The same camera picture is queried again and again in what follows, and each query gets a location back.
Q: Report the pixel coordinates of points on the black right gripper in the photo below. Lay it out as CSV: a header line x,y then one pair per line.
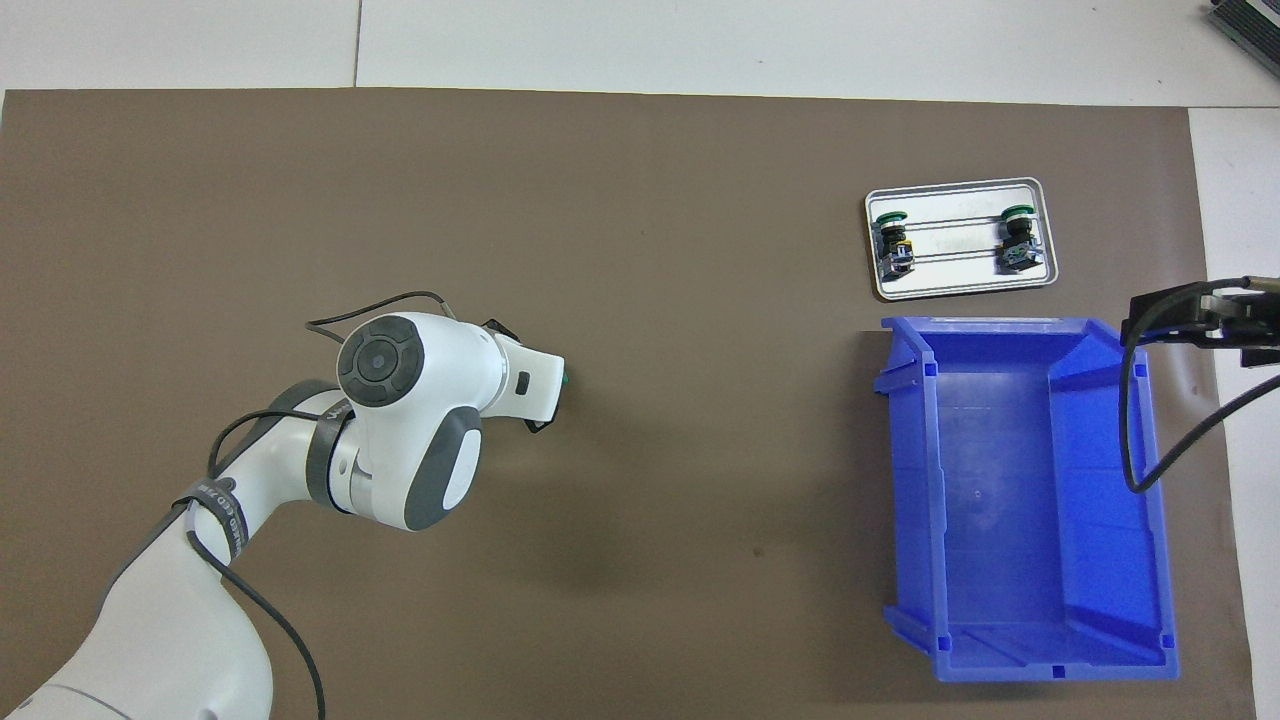
x,y
1265,320

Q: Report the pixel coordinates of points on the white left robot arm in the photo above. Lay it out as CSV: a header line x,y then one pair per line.
x,y
420,420

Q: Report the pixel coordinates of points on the brown table mat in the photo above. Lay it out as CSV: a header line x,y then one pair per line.
x,y
700,250

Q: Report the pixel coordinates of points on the silver metal tray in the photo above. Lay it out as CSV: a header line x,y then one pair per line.
x,y
955,262

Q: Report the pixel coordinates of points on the blue plastic storage bin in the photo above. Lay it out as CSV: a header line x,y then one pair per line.
x,y
1000,500

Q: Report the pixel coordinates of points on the grey ribbed device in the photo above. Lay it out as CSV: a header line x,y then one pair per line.
x,y
1255,25

